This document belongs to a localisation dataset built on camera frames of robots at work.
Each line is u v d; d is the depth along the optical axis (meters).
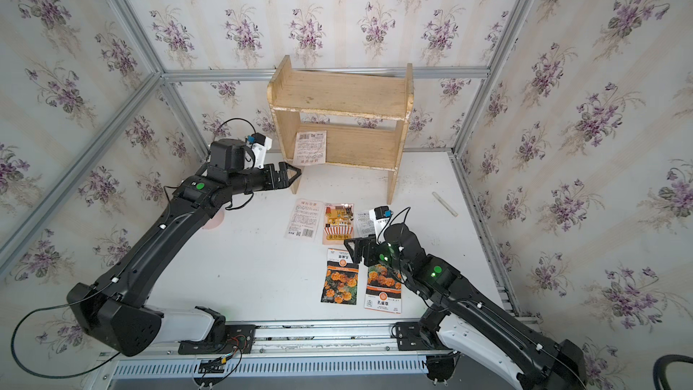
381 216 0.65
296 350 0.73
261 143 0.66
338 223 0.96
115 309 0.37
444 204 1.02
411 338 0.73
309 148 0.93
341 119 1.12
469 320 0.48
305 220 0.98
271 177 0.63
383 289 0.82
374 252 0.64
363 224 0.96
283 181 0.64
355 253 0.65
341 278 0.84
